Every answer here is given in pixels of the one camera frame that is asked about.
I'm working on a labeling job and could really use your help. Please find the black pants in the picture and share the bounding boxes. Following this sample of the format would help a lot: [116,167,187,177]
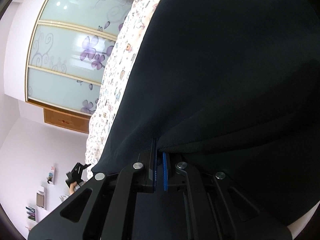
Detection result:
[93,0,319,226]

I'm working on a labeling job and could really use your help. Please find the left hand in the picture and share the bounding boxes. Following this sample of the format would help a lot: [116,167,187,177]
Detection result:
[69,181,85,195]

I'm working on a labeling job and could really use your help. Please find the wooden door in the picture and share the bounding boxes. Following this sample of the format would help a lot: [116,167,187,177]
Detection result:
[43,108,89,134]

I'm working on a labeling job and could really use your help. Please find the sliding glass wardrobe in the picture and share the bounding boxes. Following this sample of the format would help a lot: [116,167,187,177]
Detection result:
[26,0,133,115]

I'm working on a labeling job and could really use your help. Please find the teddy bear print blanket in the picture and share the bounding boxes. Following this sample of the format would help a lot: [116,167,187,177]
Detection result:
[85,0,160,179]

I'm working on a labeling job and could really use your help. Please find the white wall shelf right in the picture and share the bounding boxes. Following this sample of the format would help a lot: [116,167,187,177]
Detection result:
[47,166,55,185]

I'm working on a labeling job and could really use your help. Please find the white wall shelf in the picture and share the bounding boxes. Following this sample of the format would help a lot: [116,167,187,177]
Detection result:
[36,186,46,209]
[47,166,55,185]

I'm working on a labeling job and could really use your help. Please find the white wall shelf left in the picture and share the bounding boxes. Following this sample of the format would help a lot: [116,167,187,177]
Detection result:
[36,186,46,209]

